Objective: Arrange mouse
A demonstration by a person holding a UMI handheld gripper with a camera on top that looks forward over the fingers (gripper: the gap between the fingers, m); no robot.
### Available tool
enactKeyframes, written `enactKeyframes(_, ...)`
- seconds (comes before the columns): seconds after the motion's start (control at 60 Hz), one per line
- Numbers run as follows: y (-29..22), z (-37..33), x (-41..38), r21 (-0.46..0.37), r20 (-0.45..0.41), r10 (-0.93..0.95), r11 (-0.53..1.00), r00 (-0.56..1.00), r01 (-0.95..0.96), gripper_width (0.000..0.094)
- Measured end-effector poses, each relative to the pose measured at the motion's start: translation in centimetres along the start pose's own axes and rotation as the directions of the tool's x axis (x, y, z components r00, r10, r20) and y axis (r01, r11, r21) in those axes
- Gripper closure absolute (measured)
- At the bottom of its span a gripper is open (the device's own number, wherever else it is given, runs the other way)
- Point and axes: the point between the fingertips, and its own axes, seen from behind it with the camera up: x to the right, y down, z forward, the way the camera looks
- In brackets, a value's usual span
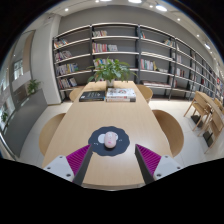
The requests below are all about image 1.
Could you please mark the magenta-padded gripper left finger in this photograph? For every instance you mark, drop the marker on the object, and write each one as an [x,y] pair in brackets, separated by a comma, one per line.
[60,165]

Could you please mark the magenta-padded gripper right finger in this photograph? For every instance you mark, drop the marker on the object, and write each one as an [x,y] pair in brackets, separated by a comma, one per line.
[165,165]

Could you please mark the pink computer mouse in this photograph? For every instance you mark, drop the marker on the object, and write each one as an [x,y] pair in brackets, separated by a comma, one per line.
[111,139]

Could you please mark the dark cartoon-face mouse pad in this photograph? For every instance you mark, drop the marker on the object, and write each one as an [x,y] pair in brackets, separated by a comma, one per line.
[124,143]

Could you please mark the round-backed wooden chair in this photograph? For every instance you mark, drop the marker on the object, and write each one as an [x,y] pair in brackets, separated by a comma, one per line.
[146,92]
[171,131]
[48,133]
[75,94]

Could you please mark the group of slatted wooden chairs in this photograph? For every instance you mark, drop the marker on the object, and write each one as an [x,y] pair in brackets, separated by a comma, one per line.
[205,108]

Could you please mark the small green potted plant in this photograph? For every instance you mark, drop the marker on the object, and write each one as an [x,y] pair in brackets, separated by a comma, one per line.
[33,86]
[4,116]

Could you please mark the black book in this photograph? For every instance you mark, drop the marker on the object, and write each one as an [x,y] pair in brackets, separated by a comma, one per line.
[92,96]

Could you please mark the white book stack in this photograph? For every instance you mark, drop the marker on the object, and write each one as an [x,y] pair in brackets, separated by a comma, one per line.
[120,94]

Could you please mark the green potted plant white pot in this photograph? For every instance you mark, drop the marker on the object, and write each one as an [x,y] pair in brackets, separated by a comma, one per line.
[111,70]

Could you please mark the grey bookshelf unit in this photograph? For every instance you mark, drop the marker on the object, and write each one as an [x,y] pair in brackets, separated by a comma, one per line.
[156,46]

